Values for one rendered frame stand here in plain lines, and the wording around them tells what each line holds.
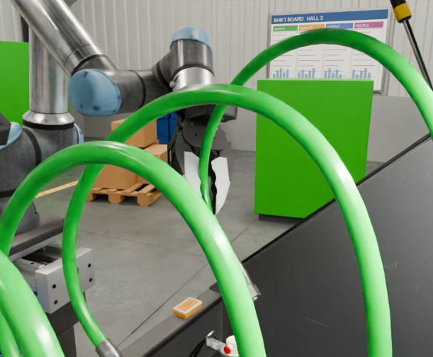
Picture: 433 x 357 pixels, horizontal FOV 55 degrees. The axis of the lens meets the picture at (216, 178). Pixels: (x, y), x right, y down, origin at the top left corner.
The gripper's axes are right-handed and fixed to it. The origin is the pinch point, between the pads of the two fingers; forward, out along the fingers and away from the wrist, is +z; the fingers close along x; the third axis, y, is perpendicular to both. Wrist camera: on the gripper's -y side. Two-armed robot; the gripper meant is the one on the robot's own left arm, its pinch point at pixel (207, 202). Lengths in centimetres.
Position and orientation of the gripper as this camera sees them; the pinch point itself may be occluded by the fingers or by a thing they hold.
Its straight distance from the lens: 58.7
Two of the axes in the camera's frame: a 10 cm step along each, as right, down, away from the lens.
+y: -3.9, 4.9, 7.8
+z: 0.8, 8.6, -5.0
